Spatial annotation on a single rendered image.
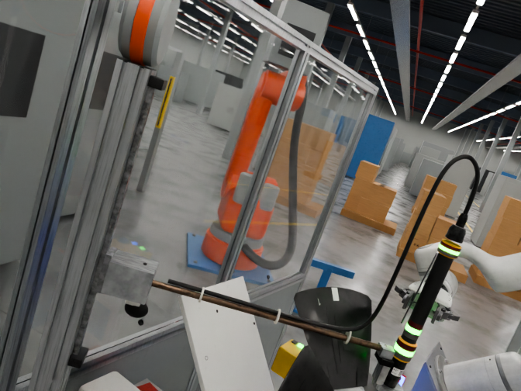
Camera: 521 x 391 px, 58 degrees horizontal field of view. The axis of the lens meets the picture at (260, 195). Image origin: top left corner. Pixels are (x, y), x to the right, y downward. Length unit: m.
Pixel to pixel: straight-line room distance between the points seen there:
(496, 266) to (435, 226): 7.32
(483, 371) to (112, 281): 1.22
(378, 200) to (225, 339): 9.25
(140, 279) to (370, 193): 9.44
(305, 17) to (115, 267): 4.10
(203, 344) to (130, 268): 0.25
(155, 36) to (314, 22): 4.05
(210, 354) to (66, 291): 0.34
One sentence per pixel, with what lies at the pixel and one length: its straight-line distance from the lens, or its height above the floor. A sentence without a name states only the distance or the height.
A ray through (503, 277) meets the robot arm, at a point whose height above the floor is 1.60.
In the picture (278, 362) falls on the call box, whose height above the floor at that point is 1.02.
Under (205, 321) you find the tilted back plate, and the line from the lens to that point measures 1.10.
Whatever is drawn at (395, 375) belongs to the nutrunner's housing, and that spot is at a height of 1.34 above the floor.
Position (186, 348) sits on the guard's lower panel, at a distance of 1.85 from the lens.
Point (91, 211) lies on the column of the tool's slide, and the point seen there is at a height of 1.51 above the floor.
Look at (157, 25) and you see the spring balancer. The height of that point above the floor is 1.87.
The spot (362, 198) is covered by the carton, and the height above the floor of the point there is 0.49.
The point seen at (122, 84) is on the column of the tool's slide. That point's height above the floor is 1.76.
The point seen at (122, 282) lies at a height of 1.39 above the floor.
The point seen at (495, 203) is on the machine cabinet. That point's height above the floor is 1.23.
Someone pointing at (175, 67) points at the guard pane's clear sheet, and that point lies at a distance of 1.20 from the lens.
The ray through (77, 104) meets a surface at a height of 1.69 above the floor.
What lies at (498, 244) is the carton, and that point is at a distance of 9.20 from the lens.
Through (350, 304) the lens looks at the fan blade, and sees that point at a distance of 1.19.
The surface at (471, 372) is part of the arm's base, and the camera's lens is 1.76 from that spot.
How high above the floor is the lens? 1.82
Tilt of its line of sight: 11 degrees down
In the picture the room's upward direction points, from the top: 19 degrees clockwise
